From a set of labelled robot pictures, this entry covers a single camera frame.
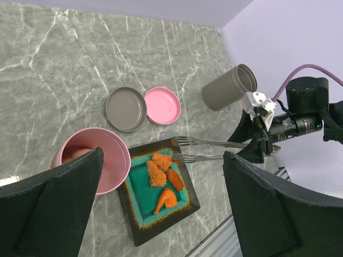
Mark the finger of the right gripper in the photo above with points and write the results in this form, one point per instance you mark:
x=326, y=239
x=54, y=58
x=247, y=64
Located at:
x=246, y=129
x=255, y=152

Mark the pink egg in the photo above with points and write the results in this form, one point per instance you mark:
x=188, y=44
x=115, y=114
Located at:
x=75, y=154

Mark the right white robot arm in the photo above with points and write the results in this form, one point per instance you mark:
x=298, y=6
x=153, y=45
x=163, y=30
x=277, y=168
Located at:
x=308, y=102

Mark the pink cylindrical container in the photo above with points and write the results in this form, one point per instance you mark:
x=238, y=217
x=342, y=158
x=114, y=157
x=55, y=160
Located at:
x=116, y=160

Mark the grey cylindrical container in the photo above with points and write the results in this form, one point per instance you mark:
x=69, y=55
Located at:
x=229, y=87

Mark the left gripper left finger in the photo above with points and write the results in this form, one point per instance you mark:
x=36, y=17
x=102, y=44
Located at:
x=47, y=214

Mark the grey round lid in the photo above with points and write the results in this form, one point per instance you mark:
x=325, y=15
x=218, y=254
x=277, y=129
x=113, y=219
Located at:
x=125, y=109

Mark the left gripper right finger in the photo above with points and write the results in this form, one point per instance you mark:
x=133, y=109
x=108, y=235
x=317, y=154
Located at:
x=275, y=217

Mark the brown fried nugget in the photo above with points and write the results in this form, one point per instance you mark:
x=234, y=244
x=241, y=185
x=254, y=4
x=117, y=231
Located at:
x=174, y=179

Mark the metal tongs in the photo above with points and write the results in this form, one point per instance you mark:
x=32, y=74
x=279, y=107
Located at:
x=191, y=141

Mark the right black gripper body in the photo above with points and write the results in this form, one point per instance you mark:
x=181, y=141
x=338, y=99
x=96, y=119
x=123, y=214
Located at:
x=273, y=129

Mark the pink round lid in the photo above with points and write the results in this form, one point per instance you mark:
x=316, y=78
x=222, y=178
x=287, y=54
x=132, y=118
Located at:
x=163, y=106

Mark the aluminium front rail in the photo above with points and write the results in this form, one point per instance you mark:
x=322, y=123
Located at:
x=222, y=241

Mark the square black teal plate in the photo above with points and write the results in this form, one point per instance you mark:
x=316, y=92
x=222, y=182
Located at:
x=140, y=198

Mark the orange chicken drumstick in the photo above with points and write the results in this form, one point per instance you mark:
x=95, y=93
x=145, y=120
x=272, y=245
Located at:
x=167, y=198

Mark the fried chicken piece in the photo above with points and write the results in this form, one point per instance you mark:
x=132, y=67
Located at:
x=163, y=161
x=157, y=177

